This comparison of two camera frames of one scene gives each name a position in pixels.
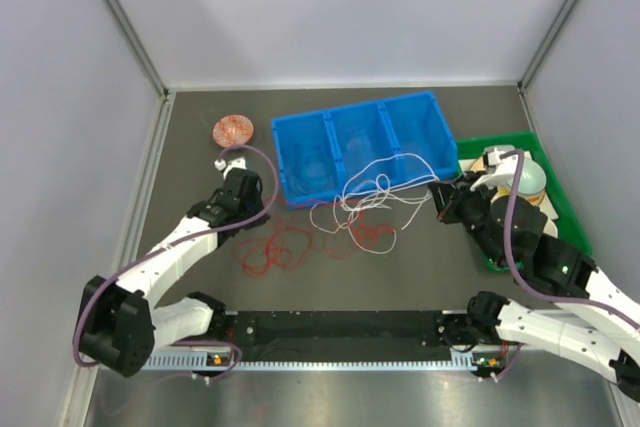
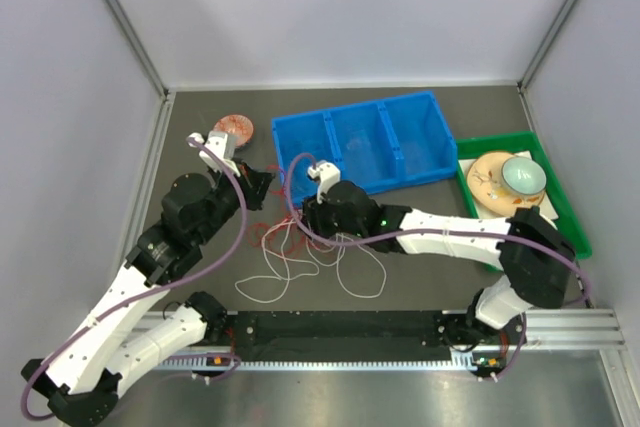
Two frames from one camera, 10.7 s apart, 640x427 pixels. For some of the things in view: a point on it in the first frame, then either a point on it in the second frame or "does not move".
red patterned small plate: x=232 y=130 does not move
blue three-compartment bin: x=373 y=145 does not move
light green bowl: x=532 y=178 does not move
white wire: x=375 y=183 → x=287 y=252
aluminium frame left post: x=113 y=8 does not move
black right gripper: x=448 y=196 → x=314 y=215
